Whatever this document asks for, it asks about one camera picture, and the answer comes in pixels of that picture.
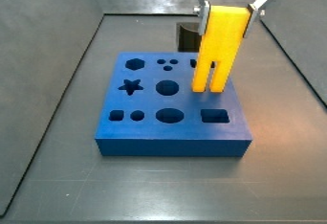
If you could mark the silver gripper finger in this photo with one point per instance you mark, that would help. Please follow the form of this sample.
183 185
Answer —
202 11
255 9

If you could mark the yellow double-square peg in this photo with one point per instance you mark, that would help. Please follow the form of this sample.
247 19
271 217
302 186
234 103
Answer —
219 46

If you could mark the dark grey curved holder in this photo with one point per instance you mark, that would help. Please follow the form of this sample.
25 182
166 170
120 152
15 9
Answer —
187 37

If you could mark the blue shape-sorting block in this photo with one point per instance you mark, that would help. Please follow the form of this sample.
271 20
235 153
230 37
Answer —
155 117

